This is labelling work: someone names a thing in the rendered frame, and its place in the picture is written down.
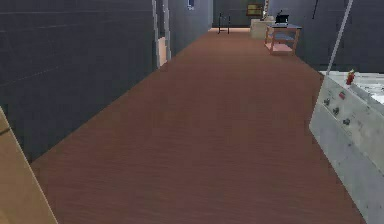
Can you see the white door frame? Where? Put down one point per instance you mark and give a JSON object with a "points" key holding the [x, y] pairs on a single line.
{"points": [[162, 33]]}

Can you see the blue wall picture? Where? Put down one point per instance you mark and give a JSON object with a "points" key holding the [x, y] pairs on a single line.
{"points": [[190, 4]]}

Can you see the white kitchen stove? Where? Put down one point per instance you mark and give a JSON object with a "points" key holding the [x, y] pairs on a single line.
{"points": [[353, 133]]}

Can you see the beige cabinet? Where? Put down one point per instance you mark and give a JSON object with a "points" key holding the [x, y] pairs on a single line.
{"points": [[258, 28]]}

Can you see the red pepper shaker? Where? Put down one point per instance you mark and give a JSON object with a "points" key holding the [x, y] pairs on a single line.
{"points": [[350, 77]]}

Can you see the black chair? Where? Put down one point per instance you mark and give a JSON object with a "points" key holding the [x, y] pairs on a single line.
{"points": [[224, 22]]}

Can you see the framed wall picture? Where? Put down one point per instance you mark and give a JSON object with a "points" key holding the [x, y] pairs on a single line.
{"points": [[254, 9]]}

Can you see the black coffee machine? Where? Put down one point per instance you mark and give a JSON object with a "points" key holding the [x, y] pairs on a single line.
{"points": [[281, 18]]}

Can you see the wooden shelf table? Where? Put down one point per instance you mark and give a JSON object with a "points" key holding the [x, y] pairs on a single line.
{"points": [[282, 38]]}

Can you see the tan wooden cupboard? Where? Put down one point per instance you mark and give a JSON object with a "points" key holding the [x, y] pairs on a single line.
{"points": [[16, 180]]}

